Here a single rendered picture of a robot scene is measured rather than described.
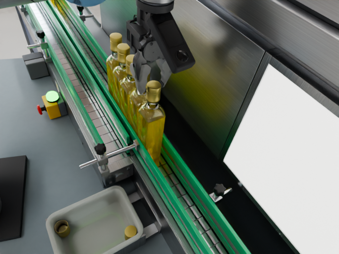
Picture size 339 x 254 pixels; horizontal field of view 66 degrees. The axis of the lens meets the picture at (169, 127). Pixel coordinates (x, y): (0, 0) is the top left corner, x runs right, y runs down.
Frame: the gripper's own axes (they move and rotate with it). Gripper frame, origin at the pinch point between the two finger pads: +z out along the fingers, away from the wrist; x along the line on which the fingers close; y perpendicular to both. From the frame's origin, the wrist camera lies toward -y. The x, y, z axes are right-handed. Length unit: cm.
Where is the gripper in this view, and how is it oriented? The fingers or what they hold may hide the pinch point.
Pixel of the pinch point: (153, 87)
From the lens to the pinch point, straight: 62.3
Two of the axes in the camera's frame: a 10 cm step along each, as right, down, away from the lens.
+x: -8.4, 3.4, -4.2
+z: -1.1, 6.5, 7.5
